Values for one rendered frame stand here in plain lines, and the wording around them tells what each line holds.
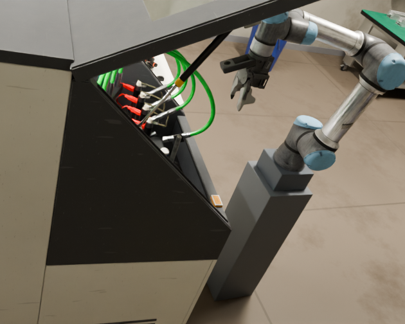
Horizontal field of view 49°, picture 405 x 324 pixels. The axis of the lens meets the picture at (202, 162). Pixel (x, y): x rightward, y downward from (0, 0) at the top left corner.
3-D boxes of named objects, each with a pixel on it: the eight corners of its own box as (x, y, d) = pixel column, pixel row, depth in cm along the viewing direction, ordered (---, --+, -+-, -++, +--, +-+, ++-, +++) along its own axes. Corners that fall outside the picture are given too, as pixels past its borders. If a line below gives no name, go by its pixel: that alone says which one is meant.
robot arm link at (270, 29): (295, 16, 138) (270, 10, 136) (281, 48, 145) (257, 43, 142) (287, 6, 144) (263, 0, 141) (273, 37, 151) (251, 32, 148)
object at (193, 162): (214, 251, 163) (229, 221, 153) (203, 251, 161) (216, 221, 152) (176, 144, 207) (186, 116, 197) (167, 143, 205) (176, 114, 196)
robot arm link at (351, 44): (382, 34, 175) (279, -10, 155) (396, 47, 167) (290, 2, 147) (364, 60, 181) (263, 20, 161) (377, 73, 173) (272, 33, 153)
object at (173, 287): (164, 368, 206) (218, 260, 160) (29, 386, 183) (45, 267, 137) (139, 247, 256) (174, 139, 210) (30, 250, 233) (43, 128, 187)
